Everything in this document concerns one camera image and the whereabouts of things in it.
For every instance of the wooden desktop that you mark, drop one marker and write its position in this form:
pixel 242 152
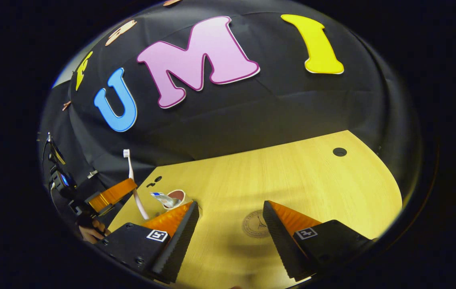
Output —
pixel 292 172

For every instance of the black backdrop cloth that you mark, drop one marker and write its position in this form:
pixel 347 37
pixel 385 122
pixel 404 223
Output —
pixel 272 108

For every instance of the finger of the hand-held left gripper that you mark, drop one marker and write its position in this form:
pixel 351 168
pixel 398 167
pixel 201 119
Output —
pixel 111 194

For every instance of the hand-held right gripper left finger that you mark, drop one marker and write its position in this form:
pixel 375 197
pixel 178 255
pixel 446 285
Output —
pixel 179 245

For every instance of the small copper clip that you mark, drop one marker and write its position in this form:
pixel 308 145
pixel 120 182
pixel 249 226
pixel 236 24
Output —
pixel 66 105

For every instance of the small silver clip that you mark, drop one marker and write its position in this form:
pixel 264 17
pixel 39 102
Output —
pixel 92 174

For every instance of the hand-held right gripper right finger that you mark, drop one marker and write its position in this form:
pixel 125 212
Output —
pixel 282 245

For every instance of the round brown coaster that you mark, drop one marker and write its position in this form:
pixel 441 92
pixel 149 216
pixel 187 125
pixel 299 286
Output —
pixel 254 224

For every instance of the white toothbrush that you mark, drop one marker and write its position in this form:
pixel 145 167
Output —
pixel 130 168

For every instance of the white toothpaste tube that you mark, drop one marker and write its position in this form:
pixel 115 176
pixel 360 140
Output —
pixel 163 198

